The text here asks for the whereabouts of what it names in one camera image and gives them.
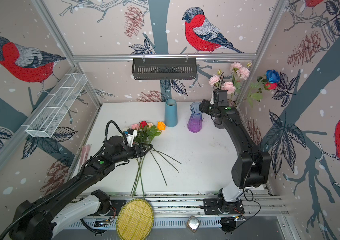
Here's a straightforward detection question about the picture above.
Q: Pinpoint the orange artificial rose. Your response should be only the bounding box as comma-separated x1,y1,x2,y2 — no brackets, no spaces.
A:
149,122,166,141

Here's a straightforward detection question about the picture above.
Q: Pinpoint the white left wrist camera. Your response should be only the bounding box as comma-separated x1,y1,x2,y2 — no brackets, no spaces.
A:
125,129,138,147

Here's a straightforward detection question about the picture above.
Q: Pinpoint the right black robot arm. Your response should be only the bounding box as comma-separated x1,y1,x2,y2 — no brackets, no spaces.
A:
199,89,271,215

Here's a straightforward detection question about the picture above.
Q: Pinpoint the blue artificial rose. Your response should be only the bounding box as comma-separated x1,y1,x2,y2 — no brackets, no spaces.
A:
266,70,280,84

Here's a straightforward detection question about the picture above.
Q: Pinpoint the yellow woven bamboo tray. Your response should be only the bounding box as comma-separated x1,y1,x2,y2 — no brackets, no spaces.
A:
116,199,154,240

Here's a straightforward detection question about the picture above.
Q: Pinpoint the pink artificial rose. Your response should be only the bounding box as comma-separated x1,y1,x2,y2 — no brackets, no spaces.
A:
131,124,140,131

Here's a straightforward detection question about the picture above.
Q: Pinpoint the pink grey glass vase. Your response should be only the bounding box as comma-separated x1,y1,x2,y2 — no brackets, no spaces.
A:
212,117,225,129

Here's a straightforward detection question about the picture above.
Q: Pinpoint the teal ceramic vase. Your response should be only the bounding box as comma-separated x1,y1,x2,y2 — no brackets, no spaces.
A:
165,99,178,128

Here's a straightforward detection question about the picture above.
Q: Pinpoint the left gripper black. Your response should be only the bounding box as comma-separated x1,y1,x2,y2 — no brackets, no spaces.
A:
113,142,153,164

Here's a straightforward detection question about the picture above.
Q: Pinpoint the pink carnation bunch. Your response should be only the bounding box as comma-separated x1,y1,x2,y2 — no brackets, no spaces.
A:
230,62,252,93
208,70,240,105

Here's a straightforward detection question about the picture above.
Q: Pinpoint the black hanging basket shelf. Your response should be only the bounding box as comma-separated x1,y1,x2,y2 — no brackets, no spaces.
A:
132,58,197,80

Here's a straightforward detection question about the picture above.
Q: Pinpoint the blue purple glass vase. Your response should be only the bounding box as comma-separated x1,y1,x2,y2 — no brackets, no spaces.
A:
187,102,203,133

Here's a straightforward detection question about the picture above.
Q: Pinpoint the red artificial rose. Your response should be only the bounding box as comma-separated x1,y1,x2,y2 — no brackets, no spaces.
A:
235,81,278,107

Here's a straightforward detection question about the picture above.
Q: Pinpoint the white wire mesh basket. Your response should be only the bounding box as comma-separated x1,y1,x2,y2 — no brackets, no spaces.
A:
26,73,88,138

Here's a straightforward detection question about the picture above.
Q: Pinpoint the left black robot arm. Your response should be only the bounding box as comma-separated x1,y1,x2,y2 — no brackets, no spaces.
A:
0,132,153,240

